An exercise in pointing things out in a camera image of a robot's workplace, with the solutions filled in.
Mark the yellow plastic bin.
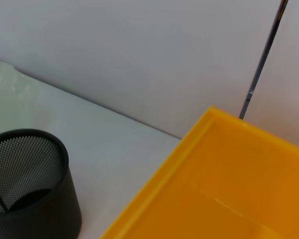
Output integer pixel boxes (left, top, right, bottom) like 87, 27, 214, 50
98, 106, 299, 239

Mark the black mesh pen holder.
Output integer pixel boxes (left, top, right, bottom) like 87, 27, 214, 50
0, 128, 83, 239

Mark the metal wall joint strip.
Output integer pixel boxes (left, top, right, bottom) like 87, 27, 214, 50
239, 0, 289, 120

